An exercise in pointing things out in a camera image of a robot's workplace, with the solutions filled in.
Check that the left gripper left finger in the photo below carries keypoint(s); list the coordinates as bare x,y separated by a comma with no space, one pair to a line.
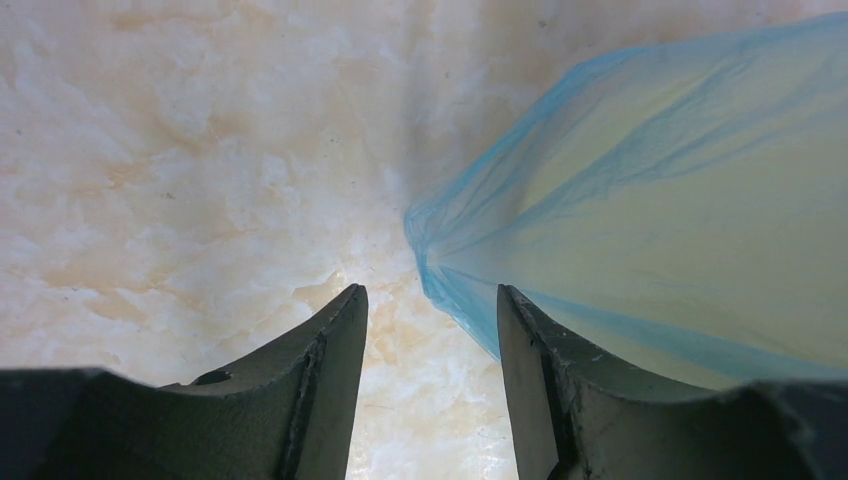
283,411

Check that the blue plastic trash bag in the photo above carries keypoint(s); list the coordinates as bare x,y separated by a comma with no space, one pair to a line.
682,206

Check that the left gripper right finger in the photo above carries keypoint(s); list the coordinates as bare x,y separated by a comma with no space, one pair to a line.
578,412

